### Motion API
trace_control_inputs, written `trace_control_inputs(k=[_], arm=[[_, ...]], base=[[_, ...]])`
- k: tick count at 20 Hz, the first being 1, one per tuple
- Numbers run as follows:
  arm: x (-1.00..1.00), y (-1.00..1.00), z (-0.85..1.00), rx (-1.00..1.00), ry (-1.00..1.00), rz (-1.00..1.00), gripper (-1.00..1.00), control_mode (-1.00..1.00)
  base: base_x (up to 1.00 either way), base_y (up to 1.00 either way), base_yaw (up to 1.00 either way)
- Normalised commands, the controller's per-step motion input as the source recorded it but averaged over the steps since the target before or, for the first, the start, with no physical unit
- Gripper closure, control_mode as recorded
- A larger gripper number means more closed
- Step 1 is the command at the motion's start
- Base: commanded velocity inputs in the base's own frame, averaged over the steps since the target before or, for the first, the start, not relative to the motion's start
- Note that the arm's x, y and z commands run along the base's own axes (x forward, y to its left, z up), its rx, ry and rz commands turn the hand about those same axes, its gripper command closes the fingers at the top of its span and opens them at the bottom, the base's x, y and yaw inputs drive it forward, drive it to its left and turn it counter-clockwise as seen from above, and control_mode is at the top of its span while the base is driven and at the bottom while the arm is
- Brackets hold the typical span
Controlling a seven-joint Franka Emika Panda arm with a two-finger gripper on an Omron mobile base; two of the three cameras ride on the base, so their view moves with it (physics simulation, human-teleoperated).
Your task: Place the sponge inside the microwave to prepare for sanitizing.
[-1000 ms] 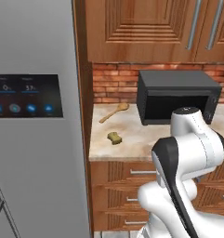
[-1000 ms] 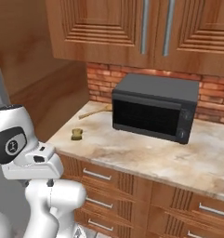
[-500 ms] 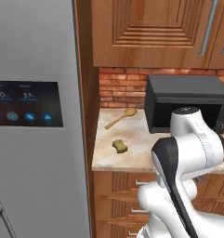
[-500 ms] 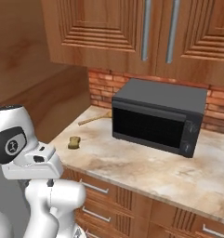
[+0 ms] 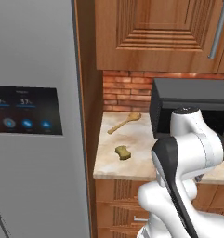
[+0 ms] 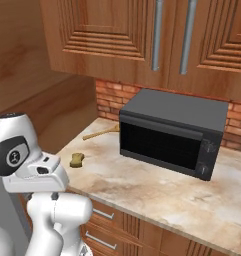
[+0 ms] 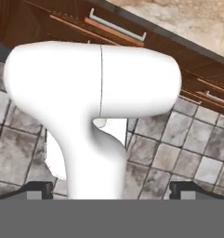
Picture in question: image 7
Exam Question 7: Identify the silver bar drawer handle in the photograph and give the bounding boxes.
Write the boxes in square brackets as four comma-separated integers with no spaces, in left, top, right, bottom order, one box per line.
[88,7,148,42]
[195,90,224,109]

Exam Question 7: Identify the white rounded pillar shape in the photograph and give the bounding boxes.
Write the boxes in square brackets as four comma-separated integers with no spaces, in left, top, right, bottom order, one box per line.
[3,40,183,201]

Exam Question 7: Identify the dark brown cupboard door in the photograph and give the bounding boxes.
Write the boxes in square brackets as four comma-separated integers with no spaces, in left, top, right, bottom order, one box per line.
[0,0,52,48]

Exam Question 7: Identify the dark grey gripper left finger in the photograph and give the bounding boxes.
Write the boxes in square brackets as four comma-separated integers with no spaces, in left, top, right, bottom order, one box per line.
[0,180,54,201]

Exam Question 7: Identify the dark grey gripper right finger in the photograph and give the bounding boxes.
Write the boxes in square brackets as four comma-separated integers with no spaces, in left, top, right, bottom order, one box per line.
[169,180,224,201]

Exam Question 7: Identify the brown wooden drawer front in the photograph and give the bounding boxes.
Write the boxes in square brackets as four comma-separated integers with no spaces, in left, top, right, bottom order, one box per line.
[178,68,224,117]
[23,0,149,48]

